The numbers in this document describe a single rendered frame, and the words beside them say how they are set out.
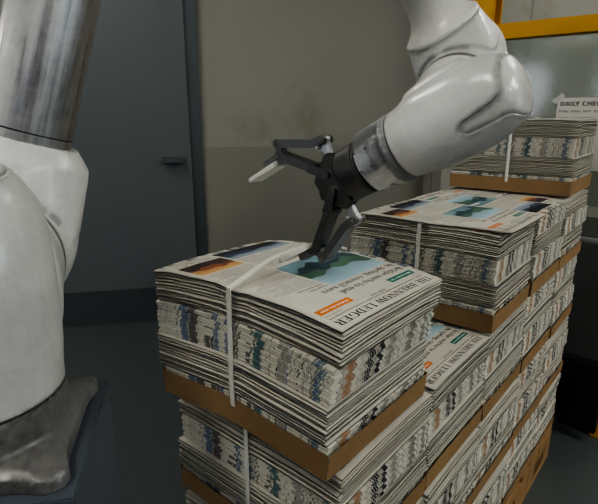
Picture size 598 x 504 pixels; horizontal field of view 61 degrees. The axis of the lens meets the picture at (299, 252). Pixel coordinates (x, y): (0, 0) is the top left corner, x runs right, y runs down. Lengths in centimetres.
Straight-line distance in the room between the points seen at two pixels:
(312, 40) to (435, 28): 260
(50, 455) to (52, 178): 30
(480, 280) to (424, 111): 64
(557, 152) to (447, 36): 104
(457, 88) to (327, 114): 272
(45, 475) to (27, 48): 44
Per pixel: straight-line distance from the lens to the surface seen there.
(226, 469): 96
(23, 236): 49
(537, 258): 146
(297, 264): 83
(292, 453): 76
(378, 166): 64
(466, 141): 60
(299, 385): 69
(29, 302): 49
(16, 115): 66
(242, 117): 320
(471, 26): 72
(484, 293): 119
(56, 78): 66
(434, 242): 120
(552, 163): 171
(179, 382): 91
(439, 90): 60
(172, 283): 85
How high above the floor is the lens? 131
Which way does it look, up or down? 16 degrees down
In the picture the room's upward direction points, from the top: straight up
